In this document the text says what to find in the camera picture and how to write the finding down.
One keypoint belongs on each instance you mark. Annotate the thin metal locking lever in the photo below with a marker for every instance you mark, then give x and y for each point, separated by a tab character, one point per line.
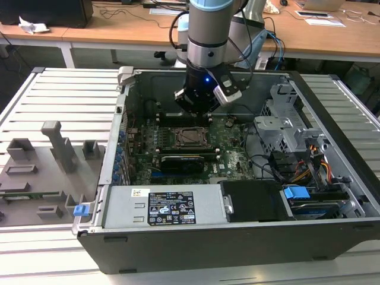
193	128
193	147

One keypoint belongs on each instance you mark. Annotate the silver green CPU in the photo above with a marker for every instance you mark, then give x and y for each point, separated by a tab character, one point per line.
191	136

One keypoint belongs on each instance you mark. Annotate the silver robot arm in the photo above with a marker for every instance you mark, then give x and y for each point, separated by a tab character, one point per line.
207	26

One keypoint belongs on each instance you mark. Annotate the black RAM slot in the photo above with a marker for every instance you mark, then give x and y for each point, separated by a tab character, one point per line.
166	121
166	116
166	124

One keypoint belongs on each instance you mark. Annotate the CPU socket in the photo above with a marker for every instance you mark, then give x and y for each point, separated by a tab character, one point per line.
177	146

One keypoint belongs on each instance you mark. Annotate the black chair caster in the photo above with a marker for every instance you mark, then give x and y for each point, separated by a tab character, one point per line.
160	55

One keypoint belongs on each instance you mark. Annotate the green motherboard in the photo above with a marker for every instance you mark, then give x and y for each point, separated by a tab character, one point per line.
225	148

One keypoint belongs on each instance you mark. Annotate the black green graphics card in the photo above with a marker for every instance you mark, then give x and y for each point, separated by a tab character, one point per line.
178	162

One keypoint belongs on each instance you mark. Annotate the grey case latch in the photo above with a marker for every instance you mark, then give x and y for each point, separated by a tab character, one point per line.
126	72

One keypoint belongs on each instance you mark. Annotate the pale blue teach pendant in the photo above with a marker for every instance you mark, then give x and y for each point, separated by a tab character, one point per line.
256	41

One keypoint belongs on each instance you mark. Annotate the wooden desk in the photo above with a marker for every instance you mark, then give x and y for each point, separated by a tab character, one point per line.
35	36
133	32

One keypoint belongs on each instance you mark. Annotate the silver perforated drive cage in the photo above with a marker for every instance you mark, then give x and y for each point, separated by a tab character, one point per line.
276	133

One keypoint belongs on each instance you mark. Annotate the patterned cloth pouch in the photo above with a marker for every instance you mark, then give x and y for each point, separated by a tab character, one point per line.
272	7

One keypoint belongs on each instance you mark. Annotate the black computer mouse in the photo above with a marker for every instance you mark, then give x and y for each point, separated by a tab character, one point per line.
284	2

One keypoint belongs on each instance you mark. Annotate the grey power supply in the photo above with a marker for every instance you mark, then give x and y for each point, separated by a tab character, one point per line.
124	207

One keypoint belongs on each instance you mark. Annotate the blue disk carrier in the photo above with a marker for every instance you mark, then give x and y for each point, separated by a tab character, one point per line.
295	196

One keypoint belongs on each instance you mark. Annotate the white tablet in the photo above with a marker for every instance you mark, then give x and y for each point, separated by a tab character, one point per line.
314	14

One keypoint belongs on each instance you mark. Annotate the white paper sheet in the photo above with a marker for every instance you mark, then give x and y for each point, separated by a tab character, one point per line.
326	22

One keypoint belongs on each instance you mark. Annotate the silver laptop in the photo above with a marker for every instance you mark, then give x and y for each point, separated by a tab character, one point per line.
323	3

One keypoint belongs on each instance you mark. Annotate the black grey PC case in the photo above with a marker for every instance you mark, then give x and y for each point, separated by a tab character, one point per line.
207	252

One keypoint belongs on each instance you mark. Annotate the blue case latch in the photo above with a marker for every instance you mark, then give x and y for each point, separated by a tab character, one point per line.
80	210

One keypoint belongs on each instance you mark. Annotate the hard disk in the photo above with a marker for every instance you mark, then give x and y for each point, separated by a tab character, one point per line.
314	209

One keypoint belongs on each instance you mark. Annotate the green bag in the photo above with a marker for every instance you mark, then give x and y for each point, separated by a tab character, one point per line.
362	80

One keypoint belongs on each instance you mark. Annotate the grey parts rack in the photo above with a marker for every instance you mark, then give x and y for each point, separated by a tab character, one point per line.
44	178

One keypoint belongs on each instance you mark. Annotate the black monitor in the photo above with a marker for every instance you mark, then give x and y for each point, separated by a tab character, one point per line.
44	12

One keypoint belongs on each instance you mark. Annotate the crumpled white paper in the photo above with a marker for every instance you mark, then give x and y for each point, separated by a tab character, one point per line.
32	27

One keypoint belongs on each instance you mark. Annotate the green RAM stick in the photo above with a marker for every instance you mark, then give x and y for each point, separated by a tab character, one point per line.
35	195

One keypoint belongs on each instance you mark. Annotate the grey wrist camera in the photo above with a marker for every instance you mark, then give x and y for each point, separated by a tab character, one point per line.
179	95

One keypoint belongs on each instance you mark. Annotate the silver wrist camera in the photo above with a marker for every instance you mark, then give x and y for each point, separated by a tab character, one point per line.
227	96

